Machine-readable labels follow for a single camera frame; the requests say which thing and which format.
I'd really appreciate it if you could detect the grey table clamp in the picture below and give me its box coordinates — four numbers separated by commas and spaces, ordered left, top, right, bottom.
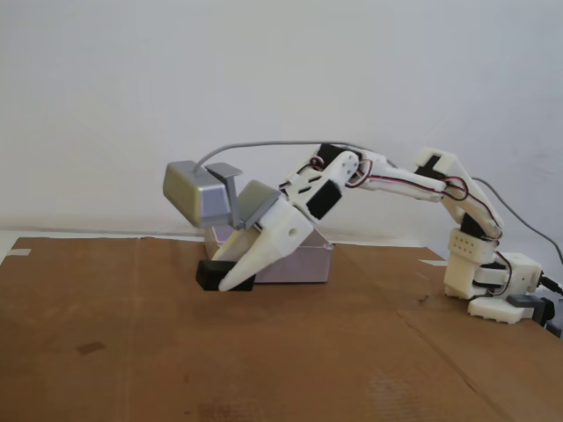
508, 294, 559, 331

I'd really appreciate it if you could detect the pale lilac plastic box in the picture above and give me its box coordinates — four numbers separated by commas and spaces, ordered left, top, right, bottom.
204, 226, 334, 285

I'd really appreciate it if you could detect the black rectangular block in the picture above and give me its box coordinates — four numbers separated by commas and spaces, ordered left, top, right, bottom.
195, 258, 256, 294

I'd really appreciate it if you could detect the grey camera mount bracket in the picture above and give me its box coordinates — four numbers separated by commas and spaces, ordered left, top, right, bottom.
206, 162, 282, 232

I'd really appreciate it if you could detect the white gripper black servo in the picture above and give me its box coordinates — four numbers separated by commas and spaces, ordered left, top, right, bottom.
212, 178, 343, 293

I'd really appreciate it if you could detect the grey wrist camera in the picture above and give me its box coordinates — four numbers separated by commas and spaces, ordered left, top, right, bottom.
161, 161, 232, 229

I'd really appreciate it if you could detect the brown cardboard sheet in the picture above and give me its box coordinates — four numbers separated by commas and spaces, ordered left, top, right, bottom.
0, 236, 563, 422

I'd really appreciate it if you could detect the black power cable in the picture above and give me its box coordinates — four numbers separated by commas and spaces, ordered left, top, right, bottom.
539, 273, 563, 295

